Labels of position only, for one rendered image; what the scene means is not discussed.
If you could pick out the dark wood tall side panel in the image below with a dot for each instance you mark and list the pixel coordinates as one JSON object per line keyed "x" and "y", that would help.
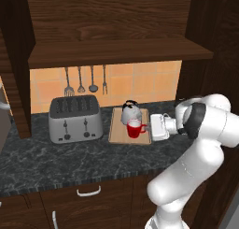
{"x": 18, "y": 83}

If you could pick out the hanging slotted spatula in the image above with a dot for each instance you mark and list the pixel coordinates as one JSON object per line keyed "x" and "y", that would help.
{"x": 68, "y": 89}

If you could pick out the dark wood base cupboard door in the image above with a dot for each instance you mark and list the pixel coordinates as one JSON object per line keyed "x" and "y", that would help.
{"x": 93, "y": 218}

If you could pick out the silver four-slot toaster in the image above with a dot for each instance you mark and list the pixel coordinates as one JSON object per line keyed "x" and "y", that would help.
{"x": 74, "y": 120}

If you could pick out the dark wood tall side cabinet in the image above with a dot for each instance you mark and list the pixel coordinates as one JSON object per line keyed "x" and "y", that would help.
{"x": 221, "y": 52}

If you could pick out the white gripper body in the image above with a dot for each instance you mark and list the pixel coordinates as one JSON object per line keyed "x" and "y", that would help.
{"x": 158, "y": 126}

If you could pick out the red mug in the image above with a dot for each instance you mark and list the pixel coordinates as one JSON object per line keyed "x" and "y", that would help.
{"x": 133, "y": 130}

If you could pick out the hanging meat fork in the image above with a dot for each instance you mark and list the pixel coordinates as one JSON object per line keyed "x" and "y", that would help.
{"x": 105, "y": 88}

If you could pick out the light wooden tray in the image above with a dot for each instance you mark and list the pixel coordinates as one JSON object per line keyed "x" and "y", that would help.
{"x": 119, "y": 134}

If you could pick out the dark wood drawer front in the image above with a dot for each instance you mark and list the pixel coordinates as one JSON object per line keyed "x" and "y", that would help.
{"x": 102, "y": 195}

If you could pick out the hanging ladle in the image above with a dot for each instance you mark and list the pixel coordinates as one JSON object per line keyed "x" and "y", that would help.
{"x": 92, "y": 87}

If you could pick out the dark wood wall cabinet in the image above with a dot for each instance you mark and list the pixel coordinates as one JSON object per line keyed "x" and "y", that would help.
{"x": 118, "y": 30}

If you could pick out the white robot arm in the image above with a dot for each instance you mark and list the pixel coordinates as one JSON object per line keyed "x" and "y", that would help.
{"x": 199, "y": 164}

